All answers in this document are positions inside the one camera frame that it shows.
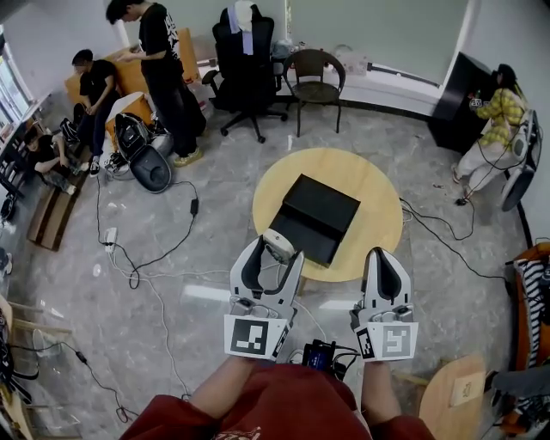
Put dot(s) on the white cloth on chair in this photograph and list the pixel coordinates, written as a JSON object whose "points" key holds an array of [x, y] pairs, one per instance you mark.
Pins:
{"points": [[241, 26]]}

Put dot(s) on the orange sofa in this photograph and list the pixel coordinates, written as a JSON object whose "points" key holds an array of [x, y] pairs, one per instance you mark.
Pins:
{"points": [[129, 73], [522, 335]]}

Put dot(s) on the person's left forearm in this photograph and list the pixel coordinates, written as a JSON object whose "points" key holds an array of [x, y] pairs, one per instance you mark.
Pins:
{"points": [[223, 386]]}

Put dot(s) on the person's right forearm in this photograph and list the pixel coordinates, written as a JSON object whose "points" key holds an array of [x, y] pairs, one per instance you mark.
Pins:
{"points": [[380, 391]]}

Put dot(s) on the clear water jug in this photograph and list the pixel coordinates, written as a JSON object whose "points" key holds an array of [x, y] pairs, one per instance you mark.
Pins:
{"points": [[202, 103]]}

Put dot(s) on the striped cloth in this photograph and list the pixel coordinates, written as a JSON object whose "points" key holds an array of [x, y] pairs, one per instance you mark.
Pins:
{"points": [[533, 301]]}

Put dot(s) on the black office chair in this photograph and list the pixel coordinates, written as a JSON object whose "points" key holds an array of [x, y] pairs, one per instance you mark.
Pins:
{"points": [[245, 81]]}

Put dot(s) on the grey backpack rig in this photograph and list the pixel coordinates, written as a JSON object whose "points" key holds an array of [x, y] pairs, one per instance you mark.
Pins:
{"points": [[522, 180]]}

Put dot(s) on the open grey backpack shell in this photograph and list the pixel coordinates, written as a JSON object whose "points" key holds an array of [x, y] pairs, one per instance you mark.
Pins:
{"points": [[150, 172]]}

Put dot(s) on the wooden step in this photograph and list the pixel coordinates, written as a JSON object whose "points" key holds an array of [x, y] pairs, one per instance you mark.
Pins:
{"points": [[51, 215]]}

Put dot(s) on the round wooden table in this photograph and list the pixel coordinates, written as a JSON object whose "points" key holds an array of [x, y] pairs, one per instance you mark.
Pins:
{"points": [[374, 206]]}

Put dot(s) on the small white object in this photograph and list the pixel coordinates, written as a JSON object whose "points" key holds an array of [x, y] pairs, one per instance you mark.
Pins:
{"points": [[279, 245]]}

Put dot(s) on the clear plastic bag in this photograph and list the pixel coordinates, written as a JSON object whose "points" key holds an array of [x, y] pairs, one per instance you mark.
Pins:
{"points": [[352, 60]]}

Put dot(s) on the oval wooden table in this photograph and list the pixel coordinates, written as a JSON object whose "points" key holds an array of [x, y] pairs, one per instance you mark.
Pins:
{"points": [[438, 412]]}

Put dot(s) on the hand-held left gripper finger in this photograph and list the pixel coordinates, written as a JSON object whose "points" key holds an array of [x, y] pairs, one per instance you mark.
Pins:
{"points": [[293, 283], [236, 279]]}

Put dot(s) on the black cabinet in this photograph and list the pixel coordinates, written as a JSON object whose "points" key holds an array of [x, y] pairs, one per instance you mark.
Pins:
{"points": [[455, 111]]}

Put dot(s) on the small wooden block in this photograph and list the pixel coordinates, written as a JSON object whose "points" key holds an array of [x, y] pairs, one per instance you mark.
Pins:
{"points": [[467, 389]]}

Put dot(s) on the grey garment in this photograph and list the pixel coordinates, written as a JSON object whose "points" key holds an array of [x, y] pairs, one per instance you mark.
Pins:
{"points": [[520, 380]]}

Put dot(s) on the dark wicker chair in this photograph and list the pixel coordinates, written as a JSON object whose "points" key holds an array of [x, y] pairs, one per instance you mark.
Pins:
{"points": [[315, 90]]}

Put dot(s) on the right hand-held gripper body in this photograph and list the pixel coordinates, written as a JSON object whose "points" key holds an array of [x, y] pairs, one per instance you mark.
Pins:
{"points": [[395, 341]]}

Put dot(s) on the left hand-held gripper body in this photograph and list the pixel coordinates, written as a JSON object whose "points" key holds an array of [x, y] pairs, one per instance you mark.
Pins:
{"points": [[249, 337]]}

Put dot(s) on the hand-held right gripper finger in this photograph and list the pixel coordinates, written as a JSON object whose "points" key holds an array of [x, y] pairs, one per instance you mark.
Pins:
{"points": [[407, 292], [371, 283]]}

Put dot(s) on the black chest device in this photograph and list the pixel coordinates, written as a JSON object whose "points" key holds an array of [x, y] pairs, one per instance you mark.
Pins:
{"points": [[318, 358]]}

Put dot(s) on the wooden chair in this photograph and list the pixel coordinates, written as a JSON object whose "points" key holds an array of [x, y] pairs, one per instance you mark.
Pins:
{"points": [[26, 331]]}

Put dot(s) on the person's red shirt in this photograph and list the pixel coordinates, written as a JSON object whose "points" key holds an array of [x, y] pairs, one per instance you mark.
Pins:
{"points": [[279, 408]]}

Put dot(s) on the black box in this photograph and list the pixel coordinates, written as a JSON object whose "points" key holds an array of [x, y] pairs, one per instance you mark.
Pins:
{"points": [[320, 206]]}

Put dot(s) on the white power strip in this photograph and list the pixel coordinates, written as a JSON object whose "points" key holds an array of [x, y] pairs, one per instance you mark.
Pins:
{"points": [[111, 238]]}

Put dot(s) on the black desk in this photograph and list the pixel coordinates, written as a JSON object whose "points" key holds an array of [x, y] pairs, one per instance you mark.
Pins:
{"points": [[10, 172]]}

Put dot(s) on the black power adapter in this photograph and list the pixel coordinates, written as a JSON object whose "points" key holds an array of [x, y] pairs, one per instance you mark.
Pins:
{"points": [[194, 206], [81, 357]]}

